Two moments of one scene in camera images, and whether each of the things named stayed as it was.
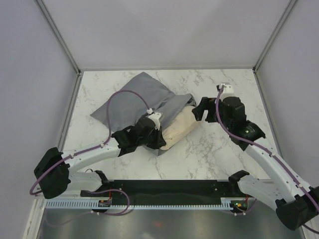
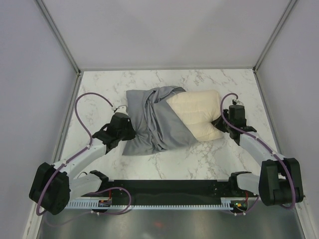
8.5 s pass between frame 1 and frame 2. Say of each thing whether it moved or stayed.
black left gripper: moved
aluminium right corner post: stayed
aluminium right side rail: stayed
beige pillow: moved
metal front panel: stayed
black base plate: stayed
